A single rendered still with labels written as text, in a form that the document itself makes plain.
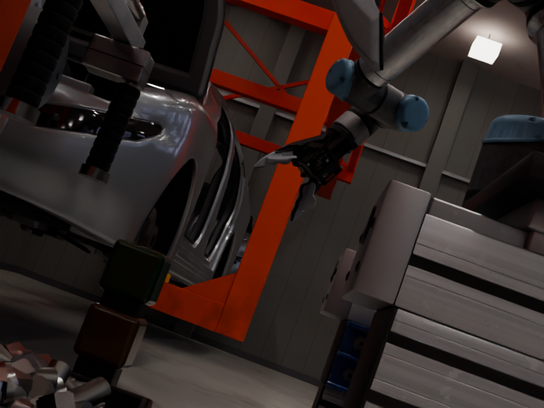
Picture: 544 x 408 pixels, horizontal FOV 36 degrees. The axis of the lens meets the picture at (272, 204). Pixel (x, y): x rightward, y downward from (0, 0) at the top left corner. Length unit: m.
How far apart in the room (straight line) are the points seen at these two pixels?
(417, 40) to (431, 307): 0.99
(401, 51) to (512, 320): 1.01
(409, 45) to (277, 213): 3.16
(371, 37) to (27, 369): 0.23
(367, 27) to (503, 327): 0.31
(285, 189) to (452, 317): 4.08
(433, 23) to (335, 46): 3.37
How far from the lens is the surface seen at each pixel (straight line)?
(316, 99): 4.81
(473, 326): 0.64
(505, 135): 1.21
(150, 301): 0.63
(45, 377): 0.47
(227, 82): 10.44
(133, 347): 0.63
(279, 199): 4.68
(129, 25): 1.22
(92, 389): 0.47
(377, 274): 0.63
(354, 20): 0.40
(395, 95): 1.71
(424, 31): 1.57
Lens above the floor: 0.64
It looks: 8 degrees up
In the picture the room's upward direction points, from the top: 21 degrees clockwise
